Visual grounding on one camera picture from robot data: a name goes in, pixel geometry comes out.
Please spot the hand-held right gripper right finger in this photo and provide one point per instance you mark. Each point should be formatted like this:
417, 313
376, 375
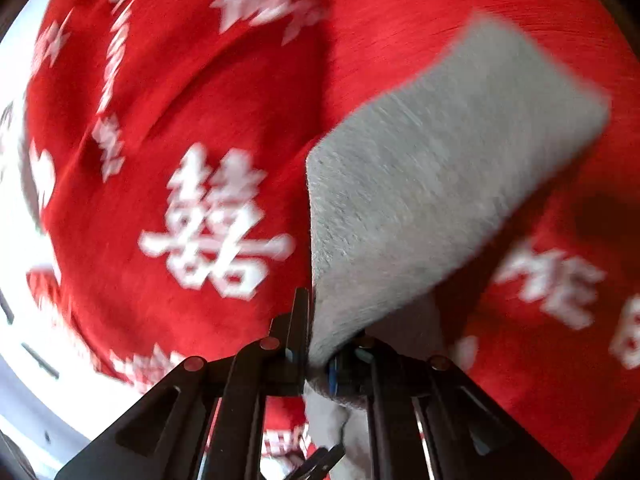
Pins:
335, 377

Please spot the red printed blanket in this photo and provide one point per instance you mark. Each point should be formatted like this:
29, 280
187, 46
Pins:
150, 110

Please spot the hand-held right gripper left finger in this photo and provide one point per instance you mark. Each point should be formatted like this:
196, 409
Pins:
298, 331

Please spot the grey fleece cloth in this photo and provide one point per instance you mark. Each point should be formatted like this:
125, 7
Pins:
425, 185

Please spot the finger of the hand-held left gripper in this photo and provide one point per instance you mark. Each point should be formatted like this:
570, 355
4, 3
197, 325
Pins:
322, 460

